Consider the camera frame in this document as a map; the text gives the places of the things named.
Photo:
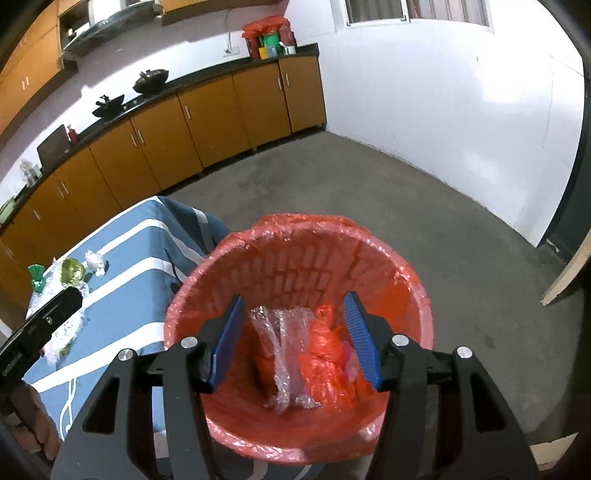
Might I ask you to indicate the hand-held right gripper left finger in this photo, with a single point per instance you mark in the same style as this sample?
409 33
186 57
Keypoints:
228 341

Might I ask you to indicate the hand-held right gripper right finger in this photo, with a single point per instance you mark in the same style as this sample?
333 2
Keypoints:
362 341

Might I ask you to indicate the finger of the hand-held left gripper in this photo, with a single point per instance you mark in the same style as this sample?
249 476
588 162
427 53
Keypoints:
64 302

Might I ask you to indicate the clear plastic bag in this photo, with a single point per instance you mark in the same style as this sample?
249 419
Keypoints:
64 337
286 360

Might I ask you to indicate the green plastic bag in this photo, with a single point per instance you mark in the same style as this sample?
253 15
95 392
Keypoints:
37 277

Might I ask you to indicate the translucent white plastic bag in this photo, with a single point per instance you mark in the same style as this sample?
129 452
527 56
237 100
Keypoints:
95 262

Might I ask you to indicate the orange plastic basket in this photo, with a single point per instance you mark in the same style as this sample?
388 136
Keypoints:
295 272

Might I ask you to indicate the red lined waste basket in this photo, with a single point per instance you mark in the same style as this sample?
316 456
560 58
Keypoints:
221 443

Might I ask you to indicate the person's left hand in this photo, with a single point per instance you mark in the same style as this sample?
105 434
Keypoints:
37 415

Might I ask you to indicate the blue white striped tablecloth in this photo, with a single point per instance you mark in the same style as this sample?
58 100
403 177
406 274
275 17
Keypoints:
129 249

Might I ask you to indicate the green basin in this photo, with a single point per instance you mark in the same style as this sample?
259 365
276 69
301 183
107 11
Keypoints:
7 208

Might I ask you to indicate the clear glass jar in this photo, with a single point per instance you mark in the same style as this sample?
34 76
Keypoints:
30 173

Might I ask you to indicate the dark cutting board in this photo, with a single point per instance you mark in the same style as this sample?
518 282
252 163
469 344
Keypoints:
53 145

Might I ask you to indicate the red bottle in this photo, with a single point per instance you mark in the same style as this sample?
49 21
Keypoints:
73 134

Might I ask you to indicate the black wok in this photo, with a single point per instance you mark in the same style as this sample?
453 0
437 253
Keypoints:
108 107

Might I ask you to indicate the wooden base cabinets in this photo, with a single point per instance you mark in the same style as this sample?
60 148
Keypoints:
207 120

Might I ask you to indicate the black pot with lid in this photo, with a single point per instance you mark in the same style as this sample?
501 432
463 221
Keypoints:
150 82

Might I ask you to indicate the black kitchen countertop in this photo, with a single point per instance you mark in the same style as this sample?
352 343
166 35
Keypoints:
194 84

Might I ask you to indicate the steel range hood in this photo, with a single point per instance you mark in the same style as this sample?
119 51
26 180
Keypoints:
106 30

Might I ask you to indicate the green box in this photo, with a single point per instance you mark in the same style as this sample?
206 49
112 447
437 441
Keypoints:
272 46

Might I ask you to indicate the red plastic bag on goods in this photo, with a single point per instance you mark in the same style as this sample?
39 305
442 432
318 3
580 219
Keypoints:
263 25

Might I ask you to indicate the barred window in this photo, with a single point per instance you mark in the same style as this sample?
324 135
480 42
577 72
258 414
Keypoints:
378 10

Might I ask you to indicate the cream wooden frame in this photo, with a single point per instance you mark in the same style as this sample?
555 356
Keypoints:
565 279

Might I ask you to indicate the wooden wall cabinets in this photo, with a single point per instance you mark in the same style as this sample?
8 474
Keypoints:
27 74

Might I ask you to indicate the white wall outlet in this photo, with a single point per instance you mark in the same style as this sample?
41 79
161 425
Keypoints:
231 51

